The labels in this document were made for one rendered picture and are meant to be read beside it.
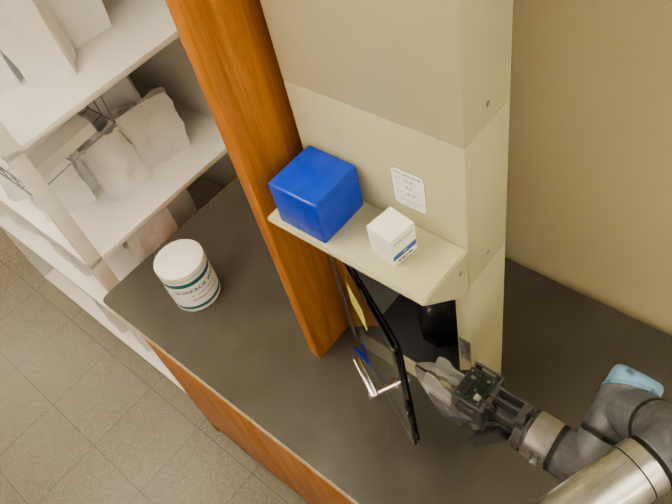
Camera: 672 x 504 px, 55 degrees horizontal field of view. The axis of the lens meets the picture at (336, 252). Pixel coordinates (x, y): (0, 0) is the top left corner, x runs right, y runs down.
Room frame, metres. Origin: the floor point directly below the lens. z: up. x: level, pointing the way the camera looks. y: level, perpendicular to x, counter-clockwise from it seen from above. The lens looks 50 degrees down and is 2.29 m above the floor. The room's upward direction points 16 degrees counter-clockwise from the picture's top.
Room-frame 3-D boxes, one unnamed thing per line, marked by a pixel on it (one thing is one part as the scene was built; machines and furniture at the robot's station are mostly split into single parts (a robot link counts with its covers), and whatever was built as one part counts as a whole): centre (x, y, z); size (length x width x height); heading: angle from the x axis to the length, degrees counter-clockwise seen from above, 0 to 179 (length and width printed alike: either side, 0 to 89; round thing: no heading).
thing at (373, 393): (0.60, 0.00, 1.20); 0.10 x 0.05 x 0.03; 11
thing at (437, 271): (0.68, -0.05, 1.46); 0.32 x 0.12 x 0.10; 38
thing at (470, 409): (0.43, -0.17, 1.31); 0.12 x 0.08 x 0.09; 38
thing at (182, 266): (1.13, 0.39, 1.01); 0.13 x 0.13 x 0.15
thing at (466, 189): (0.79, -0.19, 1.32); 0.32 x 0.25 x 0.77; 38
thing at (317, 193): (0.74, 0.00, 1.55); 0.10 x 0.10 x 0.09; 38
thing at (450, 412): (0.46, -0.12, 1.28); 0.09 x 0.05 x 0.02; 38
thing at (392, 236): (0.63, -0.09, 1.54); 0.05 x 0.05 x 0.06; 29
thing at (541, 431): (0.36, -0.22, 1.30); 0.08 x 0.05 x 0.08; 128
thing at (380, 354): (0.68, -0.02, 1.19); 0.30 x 0.01 x 0.40; 11
